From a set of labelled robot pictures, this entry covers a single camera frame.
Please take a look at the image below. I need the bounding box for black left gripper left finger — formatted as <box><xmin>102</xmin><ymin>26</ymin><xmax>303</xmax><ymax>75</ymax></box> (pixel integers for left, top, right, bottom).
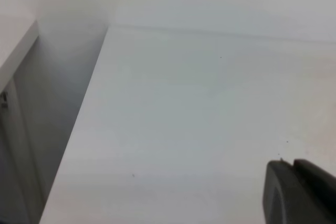
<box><xmin>263</xmin><ymin>161</ymin><xmax>331</xmax><ymax>224</ymax></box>

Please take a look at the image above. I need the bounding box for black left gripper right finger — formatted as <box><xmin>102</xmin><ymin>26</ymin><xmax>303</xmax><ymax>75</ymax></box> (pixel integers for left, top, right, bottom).
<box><xmin>293</xmin><ymin>159</ymin><xmax>335</xmax><ymax>223</ymax></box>

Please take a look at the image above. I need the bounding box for white side cabinet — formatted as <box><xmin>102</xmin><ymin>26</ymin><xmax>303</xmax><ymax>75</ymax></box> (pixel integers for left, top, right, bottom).
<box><xmin>1</xmin><ymin>15</ymin><xmax>43</xmax><ymax>223</ymax></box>

